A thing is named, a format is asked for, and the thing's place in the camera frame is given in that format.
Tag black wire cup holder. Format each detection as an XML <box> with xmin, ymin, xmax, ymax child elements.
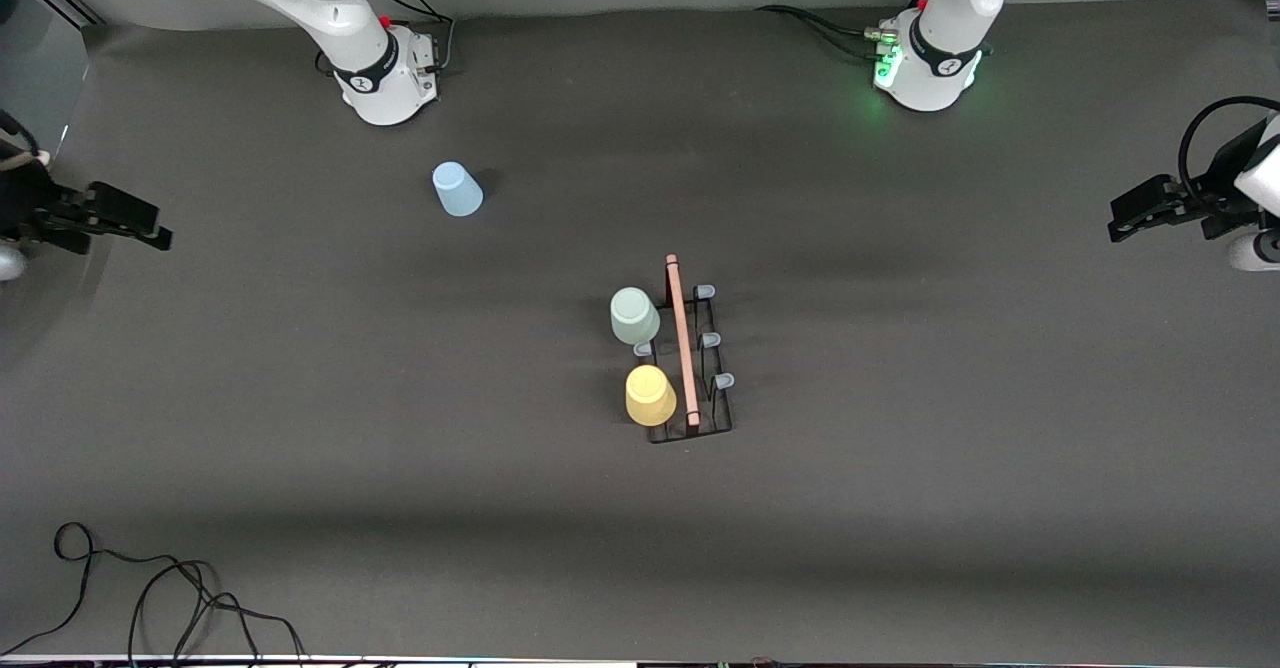
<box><xmin>636</xmin><ymin>254</ymin><xmax>736</xmax><ymax>445</ymax></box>

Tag dark grey table cloth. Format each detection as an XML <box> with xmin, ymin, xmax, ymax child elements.
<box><xmin>0</xmin><ymin>0</ymin><xmax>1280</xmax><ymax>661</ymax></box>

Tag light blue plastic cup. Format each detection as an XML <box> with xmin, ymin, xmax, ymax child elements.
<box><xmin>432</xmin><ymin>161</ymin><xmax>484</xmax><ymax>218</ymax></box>

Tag yellow plastic cup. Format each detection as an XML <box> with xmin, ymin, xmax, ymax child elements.
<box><xmin>625</xmin><ymin>364</ymin><xmax>678</xmax><ymax>427</ymax></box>

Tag pale green plastic cup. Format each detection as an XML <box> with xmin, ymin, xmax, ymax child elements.
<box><xmin>611</xmin><ymin>288</ymin><xmax>662</xmax><ymax>347</ymax></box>

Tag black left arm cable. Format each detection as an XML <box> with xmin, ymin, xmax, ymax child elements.
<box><xmin>1178</xmin><ymin>96</ymin><xmax>1280</xmax><ymax>199</ymax></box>

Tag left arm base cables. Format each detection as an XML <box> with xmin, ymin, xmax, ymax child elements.
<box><xmin>755</xmin><ymin>0</ymin><xmax>936</xmax><ymax>64</ymax></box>

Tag loose thin black cable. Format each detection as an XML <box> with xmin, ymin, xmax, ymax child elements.
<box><xmin>0</xmin><ymin>522</ymin><xmax>306</xmax><ymax>661</ymax></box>

